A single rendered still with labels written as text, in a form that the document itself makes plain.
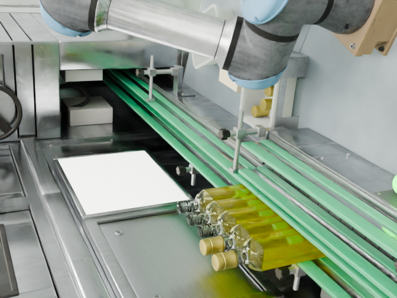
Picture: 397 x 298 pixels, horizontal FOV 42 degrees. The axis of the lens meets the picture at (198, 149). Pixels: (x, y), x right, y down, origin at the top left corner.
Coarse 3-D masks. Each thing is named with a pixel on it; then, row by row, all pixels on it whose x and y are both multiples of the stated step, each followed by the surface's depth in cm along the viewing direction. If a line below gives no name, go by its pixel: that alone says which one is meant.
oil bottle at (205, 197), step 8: (240, 184) 131; (200, 192) 126; (208, 192) 125; (216, 192) 126; (224, 192) 126; (232, 192) 126; (240, 192) 127; (248, 192) 127; (200, 200) 124; (208, 200) 123; (200, 208) 124
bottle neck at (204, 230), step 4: (204, 224) 113; (208, 224) 113; (212, 224) 114; (216, 224) 114; (200, 228) 112; (204, 228) 112; (208, 228) 113; (212, 228) 113; (216, 228) 113; (220, 228) 114; (200, 232) 114; (204, 232) 112; (208, 232) 112; (212, 232) 113; (216, 232) 113; (220, 232) 114; (200, 236) 113; (204, 236) 113; (208, 236) 113
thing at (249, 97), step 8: (240, 96) 151; (248, 96) 151; (256, 96) 152; (264, 96) 152; (240, 104) 151; (248, 104) 152; (256, 104) 153; (272, 104) 136; (248, 112) 152; (272, 112) 137; (248, 120) 149; (256, 120) 149; (264, 120) 149; (272, 120) 137
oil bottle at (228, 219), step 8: (240, 208) 119; (248, 208) 119; (256, 208) 119; (264, 208) 120; (224, 216) 115; (232, 216) 115; (240, 216) 115; (248, 216) 115; (256, 216) 116; (264, 216) 116; (272, 216) 117; (224, 224) 113; (232, 224) 113; (224, 232) 114
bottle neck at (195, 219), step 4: (200, 212) 119; (204, 212) 119; (208, 212) 119; (188, 216) 119; (192, 216) 117; (196, 216) 118; (200, 216) 118; (204, 216) 118; (208, 216) 119; (188, 220) 119; (192, 220) 117; (196, 220) 117; (200, 220) 118; (204, 220) 118; (208, 220) 119; (188, 224) 118; (192, 224) 117; (196, 224) 118; (200, 224) 119
